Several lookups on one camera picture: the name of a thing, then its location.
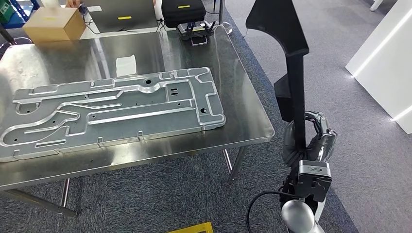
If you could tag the blue metal shelf rack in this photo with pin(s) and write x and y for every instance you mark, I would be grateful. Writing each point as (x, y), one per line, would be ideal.
(25, 8)

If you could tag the white panel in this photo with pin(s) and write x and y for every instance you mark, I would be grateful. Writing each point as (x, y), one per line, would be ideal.
(383, 64)

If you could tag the stamped galvanized metal plate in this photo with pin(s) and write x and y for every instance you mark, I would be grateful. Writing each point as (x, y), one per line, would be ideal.
(128, 119)

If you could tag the brown cardboard box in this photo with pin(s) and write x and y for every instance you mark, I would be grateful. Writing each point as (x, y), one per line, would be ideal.
(51, 24)

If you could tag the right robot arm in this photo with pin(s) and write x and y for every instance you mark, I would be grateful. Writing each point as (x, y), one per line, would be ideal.
(299, 215)

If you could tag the black case with yellow sticker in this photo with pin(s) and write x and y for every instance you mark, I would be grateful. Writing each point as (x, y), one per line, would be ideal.
(183, 13)

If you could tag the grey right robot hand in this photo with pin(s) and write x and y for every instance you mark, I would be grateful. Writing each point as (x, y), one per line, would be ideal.
(325, 144)

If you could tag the green box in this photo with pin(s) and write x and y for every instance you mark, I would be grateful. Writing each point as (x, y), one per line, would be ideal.
(6, 11)

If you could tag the grey laptop with yellow sticker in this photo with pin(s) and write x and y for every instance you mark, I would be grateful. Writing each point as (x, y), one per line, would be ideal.
(122, 13)

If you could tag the person's hand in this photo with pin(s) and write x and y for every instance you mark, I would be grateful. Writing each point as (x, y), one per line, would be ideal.
(73, 3)

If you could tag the black remote controller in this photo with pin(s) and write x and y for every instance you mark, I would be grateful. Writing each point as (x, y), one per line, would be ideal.
(194, 32)

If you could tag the stainless steel workbench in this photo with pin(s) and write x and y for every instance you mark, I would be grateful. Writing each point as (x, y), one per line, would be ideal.
(193, 58)

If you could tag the metal pole stand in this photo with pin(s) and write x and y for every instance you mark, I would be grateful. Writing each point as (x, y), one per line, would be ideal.
(221, 13)

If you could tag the white paper sheet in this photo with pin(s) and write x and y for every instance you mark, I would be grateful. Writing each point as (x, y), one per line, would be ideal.
(125, 66)

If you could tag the long black plastic part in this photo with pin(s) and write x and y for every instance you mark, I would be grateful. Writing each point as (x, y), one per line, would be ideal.
(280, 22)

